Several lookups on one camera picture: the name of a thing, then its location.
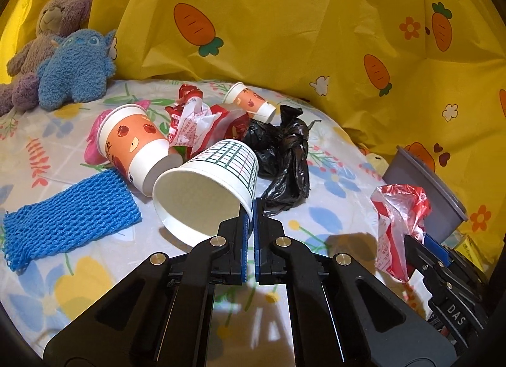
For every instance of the large orange paper cup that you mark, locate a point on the large orange paper cup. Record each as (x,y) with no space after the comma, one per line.
(134,141)

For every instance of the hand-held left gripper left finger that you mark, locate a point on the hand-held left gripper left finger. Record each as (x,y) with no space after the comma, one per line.
(244,250)

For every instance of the yellow carrot print curtain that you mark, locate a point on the yellow carrot print curtain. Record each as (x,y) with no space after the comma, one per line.
(276,15)

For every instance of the blue plush toy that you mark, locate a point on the blue plush toy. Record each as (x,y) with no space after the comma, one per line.
(75,70)

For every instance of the small orange paper cup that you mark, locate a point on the small orange paper cup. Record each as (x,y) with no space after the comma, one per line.
(249,100)

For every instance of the floral bedsheet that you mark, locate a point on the floral bedsheet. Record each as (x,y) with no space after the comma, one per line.
(39,134)

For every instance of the grey plastic bin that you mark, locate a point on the grey plastic bin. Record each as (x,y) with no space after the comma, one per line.
(435,189)

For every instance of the red white plastic bag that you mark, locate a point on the red white plastic bag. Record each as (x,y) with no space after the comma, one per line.
(391,232)

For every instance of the pink plastic bag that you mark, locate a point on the pink plastic bag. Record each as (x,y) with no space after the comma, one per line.
(93,149)

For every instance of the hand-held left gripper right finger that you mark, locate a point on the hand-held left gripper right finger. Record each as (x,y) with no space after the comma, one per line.
(256,250)

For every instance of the yellow box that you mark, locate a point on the yellow box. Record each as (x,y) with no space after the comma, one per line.
(472,250)

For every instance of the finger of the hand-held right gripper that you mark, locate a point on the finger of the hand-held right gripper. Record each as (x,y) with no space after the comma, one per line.
(421,258)
(438,250)

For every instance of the brown teddy bear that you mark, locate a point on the brown teddy bear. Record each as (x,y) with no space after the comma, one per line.
(59,11)

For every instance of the black plastic bag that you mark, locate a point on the black plastic bag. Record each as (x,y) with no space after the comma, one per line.
(292,153)

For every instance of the white cup with green grid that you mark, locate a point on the white cup with green grid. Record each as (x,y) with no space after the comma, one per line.
(221,169)

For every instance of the crumpled red white wrapper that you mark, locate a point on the crumpled red white wrapper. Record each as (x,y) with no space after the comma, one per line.
(189,126)

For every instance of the blue foam net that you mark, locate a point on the blue foam net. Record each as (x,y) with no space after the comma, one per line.
(71,217)

